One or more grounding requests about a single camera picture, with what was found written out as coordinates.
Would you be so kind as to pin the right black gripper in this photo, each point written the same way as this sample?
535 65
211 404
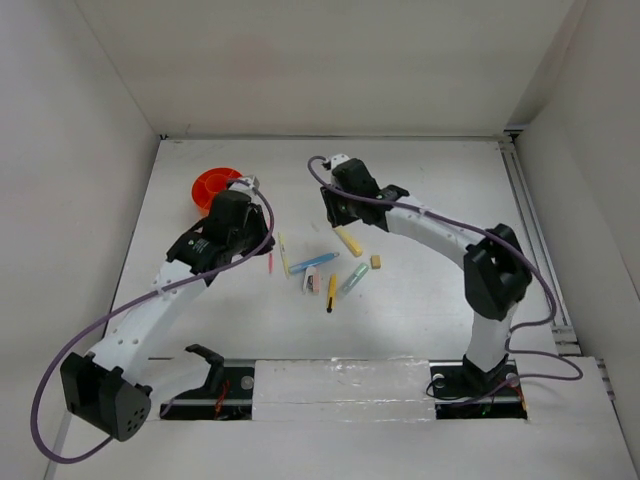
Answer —
336 217

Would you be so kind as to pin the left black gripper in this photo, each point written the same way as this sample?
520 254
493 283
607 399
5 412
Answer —
257 217

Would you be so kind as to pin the pale yellow pen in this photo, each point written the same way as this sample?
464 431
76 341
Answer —
283 254

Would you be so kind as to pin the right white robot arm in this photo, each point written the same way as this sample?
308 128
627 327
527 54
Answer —
495 276

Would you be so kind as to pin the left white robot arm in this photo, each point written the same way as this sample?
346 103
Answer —
113 386

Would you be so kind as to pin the yellow highlighter marker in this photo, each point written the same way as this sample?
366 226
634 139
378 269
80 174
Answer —
349 241

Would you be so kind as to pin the orange round divided container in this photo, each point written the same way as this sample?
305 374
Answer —
208 184

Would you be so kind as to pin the blue pen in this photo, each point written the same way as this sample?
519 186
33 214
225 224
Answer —
313 262

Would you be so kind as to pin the green highlighter marker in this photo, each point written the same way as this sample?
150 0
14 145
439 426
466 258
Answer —
354 278

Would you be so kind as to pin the yellow black-tipped pen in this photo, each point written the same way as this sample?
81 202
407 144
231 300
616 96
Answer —
332 293

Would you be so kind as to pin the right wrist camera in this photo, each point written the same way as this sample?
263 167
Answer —
333 161

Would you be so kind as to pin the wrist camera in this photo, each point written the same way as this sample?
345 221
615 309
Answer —
244 184
333 161

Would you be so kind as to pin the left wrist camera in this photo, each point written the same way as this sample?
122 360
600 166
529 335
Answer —
244 184

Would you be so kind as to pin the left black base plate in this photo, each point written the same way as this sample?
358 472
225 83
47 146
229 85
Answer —
226 397

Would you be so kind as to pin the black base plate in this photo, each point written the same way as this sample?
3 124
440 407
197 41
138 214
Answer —
226 397
456 398

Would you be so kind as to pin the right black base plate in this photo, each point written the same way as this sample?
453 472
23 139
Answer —
456 398

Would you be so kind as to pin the aluminium rail frame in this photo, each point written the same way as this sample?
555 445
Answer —
566 342

